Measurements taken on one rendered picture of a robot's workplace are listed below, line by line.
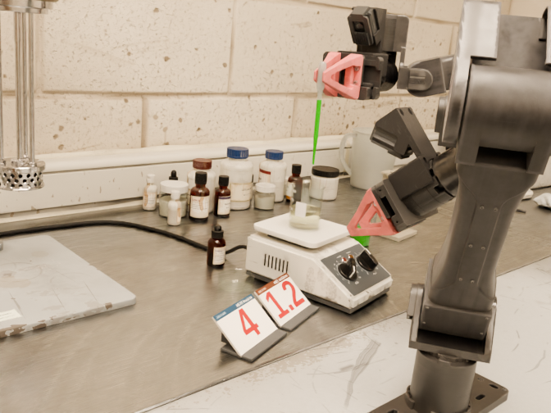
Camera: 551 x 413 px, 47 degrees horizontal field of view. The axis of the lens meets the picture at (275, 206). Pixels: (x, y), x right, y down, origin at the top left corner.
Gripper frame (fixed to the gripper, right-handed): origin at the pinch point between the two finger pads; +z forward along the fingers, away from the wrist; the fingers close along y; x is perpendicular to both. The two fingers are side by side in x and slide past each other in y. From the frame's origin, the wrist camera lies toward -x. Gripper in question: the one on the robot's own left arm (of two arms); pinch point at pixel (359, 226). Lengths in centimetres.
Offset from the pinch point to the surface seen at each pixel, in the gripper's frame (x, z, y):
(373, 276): 7.0, 6.4, -7.3
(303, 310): 6.7, 11.6, 5.0
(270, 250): -3.5, 15.3, 1.2
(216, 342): 5.3, 13.9, 20.5
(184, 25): -58, 30, -24
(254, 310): 3.9, 11.3, 14.5
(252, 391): 12.0, 6.2, 25.9
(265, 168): -25, 37, -37
